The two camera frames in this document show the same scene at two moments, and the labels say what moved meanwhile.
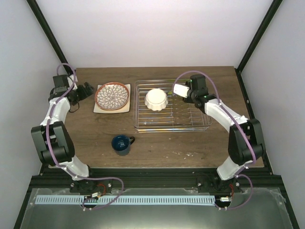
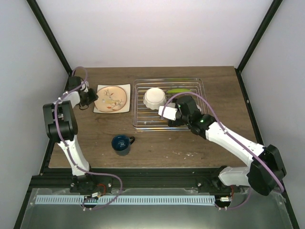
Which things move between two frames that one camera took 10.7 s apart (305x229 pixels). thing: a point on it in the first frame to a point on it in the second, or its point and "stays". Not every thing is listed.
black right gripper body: [192, 96] to [184, 120]
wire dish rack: [157, 109] stays
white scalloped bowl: [156, 99] stays
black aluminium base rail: [51, 179] stays
